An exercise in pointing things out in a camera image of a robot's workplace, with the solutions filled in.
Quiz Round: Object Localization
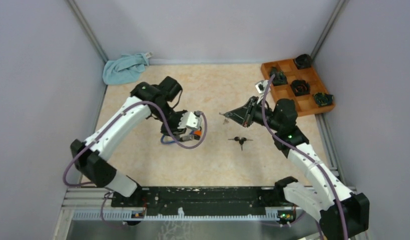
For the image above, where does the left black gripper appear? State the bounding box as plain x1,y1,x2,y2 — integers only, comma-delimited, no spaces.
154,104,188,141

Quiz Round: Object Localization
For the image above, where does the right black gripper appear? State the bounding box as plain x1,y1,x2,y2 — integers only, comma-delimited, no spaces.
226,96,282,132

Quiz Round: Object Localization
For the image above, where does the orange black padlock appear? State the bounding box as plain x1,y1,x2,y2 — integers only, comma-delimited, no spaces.
191,130,202,140

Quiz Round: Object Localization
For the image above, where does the blue cable lock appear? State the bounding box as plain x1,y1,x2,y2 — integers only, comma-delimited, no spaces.
160,131,200,145

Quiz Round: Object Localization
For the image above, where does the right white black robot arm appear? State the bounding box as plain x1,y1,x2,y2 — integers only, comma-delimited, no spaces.
223,96,369,240

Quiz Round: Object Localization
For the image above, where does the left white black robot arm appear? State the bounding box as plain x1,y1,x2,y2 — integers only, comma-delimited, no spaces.
70,76,187,207

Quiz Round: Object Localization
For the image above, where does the black key bunch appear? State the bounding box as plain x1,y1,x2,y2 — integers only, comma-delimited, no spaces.
228,136,253,151

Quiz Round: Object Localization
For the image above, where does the dark green object left tray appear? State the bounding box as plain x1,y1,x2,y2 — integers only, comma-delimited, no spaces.
269,66,288,86

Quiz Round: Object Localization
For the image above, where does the dark green object tray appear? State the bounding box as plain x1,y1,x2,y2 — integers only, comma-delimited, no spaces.
269,66,288,86
313,92,333,108

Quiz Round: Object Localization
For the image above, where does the dark object centre tray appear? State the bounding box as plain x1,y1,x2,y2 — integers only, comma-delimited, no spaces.
290,79,310,97

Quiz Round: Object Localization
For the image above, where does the wooden compartment tray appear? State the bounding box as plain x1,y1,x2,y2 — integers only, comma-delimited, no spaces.
261,58,335,117

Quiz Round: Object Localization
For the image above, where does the light blue towel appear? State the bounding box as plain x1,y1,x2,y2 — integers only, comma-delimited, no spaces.
102,52,153,85

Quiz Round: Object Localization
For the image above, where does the dark green object right tray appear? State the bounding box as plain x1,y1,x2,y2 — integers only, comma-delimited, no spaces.
313,92,333,108

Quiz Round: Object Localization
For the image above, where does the dark object top tray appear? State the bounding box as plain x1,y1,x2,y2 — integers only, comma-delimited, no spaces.
293,53,312,70

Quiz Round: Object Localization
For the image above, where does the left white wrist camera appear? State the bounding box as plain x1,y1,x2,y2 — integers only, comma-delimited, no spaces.
179,111,202,131

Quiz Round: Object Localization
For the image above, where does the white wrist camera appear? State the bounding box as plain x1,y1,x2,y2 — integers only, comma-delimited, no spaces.
255,80,268,95
179,111,202,131

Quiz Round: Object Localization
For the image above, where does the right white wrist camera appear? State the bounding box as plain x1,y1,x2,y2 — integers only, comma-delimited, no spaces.
255,80,268,95

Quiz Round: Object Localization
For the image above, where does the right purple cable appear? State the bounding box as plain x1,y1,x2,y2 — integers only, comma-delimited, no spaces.
260,74,349,240

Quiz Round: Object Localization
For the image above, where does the purple cable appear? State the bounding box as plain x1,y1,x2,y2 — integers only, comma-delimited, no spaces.
62,100,208,230
260,74,349,240

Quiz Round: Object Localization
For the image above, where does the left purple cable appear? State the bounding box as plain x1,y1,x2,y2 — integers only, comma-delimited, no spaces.
62,100,208,230

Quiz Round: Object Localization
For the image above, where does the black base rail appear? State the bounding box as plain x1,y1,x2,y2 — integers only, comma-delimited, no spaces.
111,186,301,218

